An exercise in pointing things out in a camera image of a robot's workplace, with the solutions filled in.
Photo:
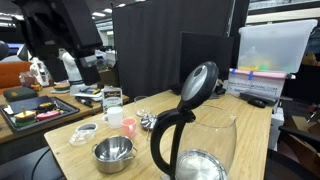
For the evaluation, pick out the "pink cup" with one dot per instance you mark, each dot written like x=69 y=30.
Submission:
x=129 y=126

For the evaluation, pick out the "white carton with dark label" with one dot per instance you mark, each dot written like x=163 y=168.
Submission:
x=112 y=96

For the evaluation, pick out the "stack of coloured plates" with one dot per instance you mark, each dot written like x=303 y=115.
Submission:
x=61 y=87

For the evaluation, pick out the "dark green case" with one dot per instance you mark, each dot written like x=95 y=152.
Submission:
x=20 y=93

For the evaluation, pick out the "black and yellow toy food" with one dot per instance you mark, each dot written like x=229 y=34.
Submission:
x=46 y=106

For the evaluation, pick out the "black computer mouse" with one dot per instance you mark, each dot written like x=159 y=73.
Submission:
x=256 y=103

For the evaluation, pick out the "black keyboard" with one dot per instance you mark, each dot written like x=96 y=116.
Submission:
x=263 y=96

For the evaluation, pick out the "brown cardboard box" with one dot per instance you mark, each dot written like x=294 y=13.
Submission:
x=107 y=78

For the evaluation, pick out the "white papers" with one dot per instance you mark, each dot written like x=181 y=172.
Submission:
x=93 y=95

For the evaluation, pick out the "black partition curtain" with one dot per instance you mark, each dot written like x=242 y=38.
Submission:
x=150 y=50

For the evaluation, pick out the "clear glass pot lid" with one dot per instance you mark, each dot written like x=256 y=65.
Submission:
x=83 y=133

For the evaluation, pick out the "black tray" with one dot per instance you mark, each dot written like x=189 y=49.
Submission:
x=68 y=108

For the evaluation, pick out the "black monitor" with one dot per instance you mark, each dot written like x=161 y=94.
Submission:
x=206 y=50

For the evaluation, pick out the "yellow red green toy sandwich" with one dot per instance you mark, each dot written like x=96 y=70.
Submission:
x=24 y=117

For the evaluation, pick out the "pink toy food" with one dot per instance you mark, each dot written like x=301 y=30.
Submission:
x=48 y=115

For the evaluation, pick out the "dark blue board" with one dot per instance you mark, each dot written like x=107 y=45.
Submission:
x=30 y=102

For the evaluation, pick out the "white mug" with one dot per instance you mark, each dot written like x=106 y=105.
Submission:
x=115 y=117

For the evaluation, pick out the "white printed moving box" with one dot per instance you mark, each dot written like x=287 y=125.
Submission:
x=256 y=86

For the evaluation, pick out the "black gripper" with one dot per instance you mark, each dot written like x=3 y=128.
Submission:
x=56 y=23

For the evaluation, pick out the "ceiling light panel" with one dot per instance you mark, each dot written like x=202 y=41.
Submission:
x=98 y=14

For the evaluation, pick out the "white idle robot gripper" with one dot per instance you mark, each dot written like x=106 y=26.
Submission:
x=40 y=71

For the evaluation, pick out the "clear drinking glass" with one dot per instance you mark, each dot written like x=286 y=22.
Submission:
x=141 y=105

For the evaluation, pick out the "white idle robot arm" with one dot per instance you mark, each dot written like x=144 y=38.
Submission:
x=71 y=71

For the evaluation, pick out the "black office chair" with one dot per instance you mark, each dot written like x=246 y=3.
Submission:
x=286 y=166

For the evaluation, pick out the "black marker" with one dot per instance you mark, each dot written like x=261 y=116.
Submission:
x=84 y=101

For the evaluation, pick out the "translucent plastic bin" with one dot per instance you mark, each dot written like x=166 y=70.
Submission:
x=276 y=43

